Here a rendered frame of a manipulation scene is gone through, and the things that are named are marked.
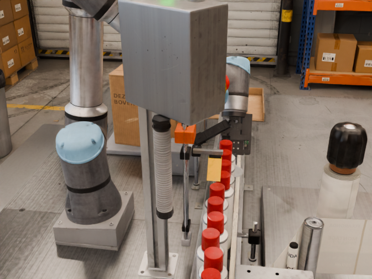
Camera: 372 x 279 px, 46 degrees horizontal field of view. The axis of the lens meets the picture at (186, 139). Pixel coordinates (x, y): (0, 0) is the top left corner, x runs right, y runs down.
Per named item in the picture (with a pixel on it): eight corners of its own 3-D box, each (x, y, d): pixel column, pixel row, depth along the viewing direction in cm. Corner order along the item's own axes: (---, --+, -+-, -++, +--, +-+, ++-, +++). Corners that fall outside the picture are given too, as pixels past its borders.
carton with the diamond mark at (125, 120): (176, 151, 156) (175, 79, 144) (114, 143, 162) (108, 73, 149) (196, 118, 182) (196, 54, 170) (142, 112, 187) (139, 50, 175)
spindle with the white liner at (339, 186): (352, 244, 106) (376, 135, 93) (315, 242, 107) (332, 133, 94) (345, 222, 114) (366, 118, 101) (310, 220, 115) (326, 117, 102)
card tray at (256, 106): (263, 121, 183) (264, 112, 181) (202, 118, 186) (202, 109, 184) (262, 96, 209) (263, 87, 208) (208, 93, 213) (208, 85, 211)
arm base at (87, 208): (113, 225, 111) (107, 192, 106) (57, 225, 113) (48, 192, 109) (128, 191, 124) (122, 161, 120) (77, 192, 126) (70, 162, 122)
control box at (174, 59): (190, 127, 72) (190, 10, 64) (124, 102, 83) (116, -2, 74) (228, 109, 79) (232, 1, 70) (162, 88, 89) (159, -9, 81)
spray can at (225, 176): (230, 253, 104) (233, 181, 95) (208, 251, 105) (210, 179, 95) (231, 239, 108) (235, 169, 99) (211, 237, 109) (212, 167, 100)
